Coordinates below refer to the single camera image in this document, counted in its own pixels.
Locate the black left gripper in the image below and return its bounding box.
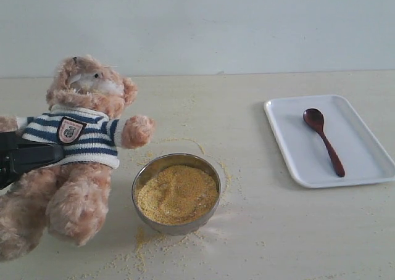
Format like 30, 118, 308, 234
1, 131, 64, 189

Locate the tan teddy bear striped sweater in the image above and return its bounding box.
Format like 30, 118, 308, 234
1, 56, 155, 261

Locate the dark red wooden spoon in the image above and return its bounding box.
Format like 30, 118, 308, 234
302, 108, 346, 178

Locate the steel bowl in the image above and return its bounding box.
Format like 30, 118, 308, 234
131, 153, 221, 236

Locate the yellow millet grain in bowl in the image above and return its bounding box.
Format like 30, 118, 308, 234
137, 165, 219, 225

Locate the white plastic tray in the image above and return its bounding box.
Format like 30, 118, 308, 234
264, 94, 394, 188

